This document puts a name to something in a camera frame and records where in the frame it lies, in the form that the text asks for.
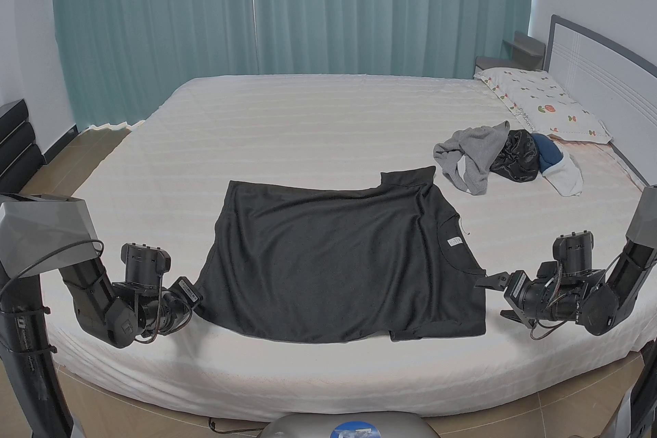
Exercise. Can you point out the blue and white garment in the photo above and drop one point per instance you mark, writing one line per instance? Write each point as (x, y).
(562, 177)

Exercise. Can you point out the black shiny garment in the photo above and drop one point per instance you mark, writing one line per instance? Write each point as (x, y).
(516, 156)

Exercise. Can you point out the black chest of drawers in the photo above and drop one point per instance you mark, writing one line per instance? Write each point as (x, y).
(15, 143)

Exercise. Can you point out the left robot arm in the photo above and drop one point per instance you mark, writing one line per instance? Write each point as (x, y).
(31, 230)

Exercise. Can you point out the grey garment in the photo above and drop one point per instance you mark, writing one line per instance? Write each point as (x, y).
(477, 143)

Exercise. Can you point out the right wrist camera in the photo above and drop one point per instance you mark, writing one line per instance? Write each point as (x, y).
(547, 270)

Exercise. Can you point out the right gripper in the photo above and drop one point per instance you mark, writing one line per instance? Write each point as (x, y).
(526, 297)

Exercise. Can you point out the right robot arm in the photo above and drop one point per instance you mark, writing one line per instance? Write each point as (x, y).
(611, 302)

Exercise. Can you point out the white printed pillow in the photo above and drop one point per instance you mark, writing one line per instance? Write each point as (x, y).
(544, 102)

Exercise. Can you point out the bed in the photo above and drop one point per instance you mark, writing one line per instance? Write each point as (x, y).
(308, 128)

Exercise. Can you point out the grey bedside table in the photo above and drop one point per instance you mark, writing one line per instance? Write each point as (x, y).
(523, 47)

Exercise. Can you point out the black T-shirt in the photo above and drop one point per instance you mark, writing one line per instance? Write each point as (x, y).
(333, 261)

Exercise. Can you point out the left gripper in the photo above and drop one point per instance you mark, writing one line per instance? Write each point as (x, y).
(183, 300)

